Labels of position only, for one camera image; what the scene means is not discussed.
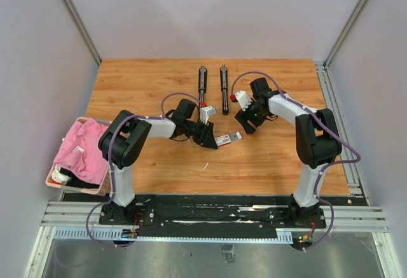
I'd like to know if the small white staple tray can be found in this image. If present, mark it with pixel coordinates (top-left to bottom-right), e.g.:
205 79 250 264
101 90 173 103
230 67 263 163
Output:
229 132 242 142

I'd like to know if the pink plastic basket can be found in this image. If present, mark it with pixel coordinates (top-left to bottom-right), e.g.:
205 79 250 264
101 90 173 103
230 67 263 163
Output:
45 117 109 195

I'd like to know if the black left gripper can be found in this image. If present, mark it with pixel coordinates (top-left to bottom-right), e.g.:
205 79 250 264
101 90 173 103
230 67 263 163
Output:
184 118 217 149

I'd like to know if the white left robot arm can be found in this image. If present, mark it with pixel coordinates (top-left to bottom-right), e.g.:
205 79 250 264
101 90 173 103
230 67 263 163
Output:
98 99 217 225

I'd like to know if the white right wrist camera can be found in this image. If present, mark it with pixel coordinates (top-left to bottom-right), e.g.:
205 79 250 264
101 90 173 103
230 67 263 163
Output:
233 90 253 111

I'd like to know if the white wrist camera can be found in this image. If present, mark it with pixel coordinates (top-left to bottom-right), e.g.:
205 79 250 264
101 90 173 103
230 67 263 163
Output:
233 90 253 111
199 106 217 124

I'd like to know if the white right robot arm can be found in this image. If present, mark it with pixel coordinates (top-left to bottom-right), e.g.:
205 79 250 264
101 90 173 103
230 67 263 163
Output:
230 78 342 227

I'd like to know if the red white staple box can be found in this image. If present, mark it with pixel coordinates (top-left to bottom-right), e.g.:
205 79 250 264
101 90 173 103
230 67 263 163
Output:
215 135 231 147

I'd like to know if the pink cloth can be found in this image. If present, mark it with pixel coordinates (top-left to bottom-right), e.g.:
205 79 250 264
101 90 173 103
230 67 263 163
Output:
53 118 107 185

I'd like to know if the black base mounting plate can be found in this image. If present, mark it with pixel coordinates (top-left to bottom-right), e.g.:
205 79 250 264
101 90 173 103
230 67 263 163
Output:
99 194 326 240

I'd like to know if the black stapler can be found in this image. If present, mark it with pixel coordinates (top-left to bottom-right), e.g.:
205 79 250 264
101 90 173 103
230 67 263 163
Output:
198 66 207 102
219 64 229 115

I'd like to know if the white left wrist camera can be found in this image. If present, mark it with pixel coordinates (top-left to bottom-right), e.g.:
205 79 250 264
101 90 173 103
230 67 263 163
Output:
199 106 217 124

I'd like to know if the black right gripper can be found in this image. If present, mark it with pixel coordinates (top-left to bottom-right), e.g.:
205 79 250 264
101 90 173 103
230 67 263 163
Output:
235 99 268 134

